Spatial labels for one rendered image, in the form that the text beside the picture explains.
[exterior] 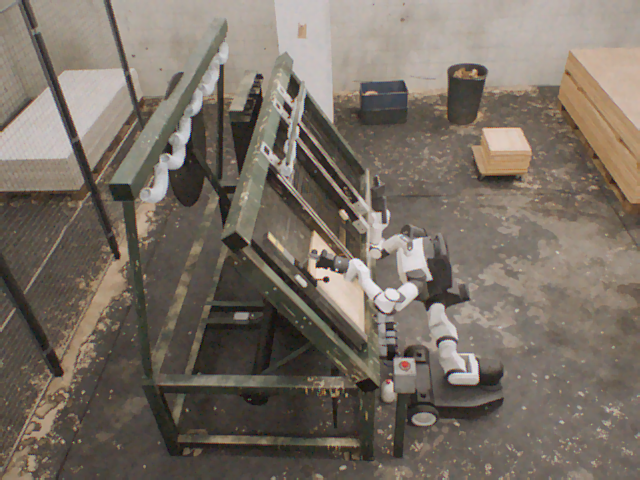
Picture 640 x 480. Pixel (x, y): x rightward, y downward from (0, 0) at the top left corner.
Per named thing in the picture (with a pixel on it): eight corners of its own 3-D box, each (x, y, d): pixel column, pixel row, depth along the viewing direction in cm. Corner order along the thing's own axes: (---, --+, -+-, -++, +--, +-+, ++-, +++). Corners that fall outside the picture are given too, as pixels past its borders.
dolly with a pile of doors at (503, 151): (526, 182, 607) (533, 150, 582) (477, 183, 610) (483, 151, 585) (513, 154, 655) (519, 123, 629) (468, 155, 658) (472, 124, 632)
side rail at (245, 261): (353, 382, 311) (369, 376, 307) (224, 259, 257) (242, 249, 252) (353, 374, 316) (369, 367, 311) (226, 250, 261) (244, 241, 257)
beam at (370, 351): (364, 394, 317) (380, 388, 312) (353, 383, 311) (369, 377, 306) (362, 183, 487) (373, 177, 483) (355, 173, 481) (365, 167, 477)
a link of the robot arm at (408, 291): (390, 322, 285) (412, 303, 301) (400, 306, 277) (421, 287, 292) (373, 308, 289) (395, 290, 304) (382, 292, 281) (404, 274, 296)
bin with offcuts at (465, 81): (485, 126, 712) (492, 77, 671) (444, 127, 715) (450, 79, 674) (477, 108, 752) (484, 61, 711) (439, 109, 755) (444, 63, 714)
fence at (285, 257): (361, 344, 328) (367, 342, 326) (261, 240, 281) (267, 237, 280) (361, 338, 332) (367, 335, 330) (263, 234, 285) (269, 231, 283)
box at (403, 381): (414, 394, 315) (416, 374, 303) (393, 393, 315) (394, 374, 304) (412, 377, 324) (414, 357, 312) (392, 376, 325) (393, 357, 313)
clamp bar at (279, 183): (361, 289, 364) (392, 275, 354) (246, 159, 305) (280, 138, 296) (361, 278, 371) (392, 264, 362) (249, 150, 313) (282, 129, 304)
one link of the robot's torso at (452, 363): (464, 362, 394) (453, 317, 366) (469, 385, 379) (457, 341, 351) (443, 365, 398) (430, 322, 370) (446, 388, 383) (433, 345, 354)
